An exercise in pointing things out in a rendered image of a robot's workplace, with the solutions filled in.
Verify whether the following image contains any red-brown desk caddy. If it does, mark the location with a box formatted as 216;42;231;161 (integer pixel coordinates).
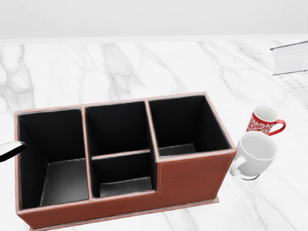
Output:
13;91;238;231

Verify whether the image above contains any red patterned mug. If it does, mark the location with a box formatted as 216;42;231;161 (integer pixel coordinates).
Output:
245;105;287;137

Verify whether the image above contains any plain white mug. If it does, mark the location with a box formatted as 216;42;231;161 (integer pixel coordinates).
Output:
229;131;278;180

